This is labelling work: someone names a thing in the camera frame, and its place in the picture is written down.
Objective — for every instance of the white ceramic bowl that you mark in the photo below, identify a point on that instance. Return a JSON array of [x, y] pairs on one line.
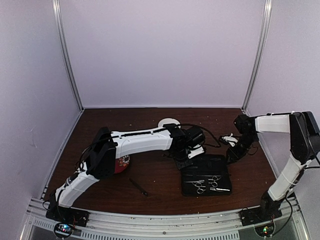
[[166, 121]]

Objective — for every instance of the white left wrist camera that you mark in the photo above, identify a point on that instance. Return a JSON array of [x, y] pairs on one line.
[[196, 152]]

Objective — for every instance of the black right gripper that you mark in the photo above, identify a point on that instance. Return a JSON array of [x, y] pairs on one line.
[[234, 154]]

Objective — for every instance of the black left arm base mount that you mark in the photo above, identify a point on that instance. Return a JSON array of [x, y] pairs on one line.
[[71, 216]]

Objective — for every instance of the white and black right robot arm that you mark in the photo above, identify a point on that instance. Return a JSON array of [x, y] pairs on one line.
[[296, 133]]

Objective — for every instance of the black zippered tool case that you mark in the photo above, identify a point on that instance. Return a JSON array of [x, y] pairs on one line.
[[204, 167]]

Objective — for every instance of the silver hair cutting scissors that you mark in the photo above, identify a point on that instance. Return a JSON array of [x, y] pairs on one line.
[[215, 184]]

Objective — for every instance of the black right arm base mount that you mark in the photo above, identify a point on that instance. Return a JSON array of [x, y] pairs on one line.
[[253, 216]]

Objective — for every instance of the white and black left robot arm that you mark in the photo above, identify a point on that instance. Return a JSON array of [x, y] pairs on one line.
[[98, 161]]

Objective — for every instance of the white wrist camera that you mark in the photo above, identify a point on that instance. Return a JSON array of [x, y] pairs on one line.
[[228, 140], [196, 152]]

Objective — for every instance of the left aluminium frame post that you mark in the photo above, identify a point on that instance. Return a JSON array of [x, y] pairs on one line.
[[65, 53]]

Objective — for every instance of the right aluminium frame post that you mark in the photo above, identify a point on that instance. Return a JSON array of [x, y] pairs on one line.
[[264, 30]]

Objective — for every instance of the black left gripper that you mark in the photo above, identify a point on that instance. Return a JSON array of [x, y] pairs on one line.
[[181, 165]]

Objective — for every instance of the aluminium frame post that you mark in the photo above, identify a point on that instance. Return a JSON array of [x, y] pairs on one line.
[[264, 30], [65, 53]]

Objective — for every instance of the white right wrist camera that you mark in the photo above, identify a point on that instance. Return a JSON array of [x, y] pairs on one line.
[[228, 140]]

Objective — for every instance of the black hair clip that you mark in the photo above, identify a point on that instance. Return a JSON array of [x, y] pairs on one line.
[[142, 190]]

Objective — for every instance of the silver thinning scissors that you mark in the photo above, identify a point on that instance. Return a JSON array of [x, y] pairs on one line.
[[200, 188]]

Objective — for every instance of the red floral plate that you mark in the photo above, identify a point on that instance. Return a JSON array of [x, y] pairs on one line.
[[121, 164]]

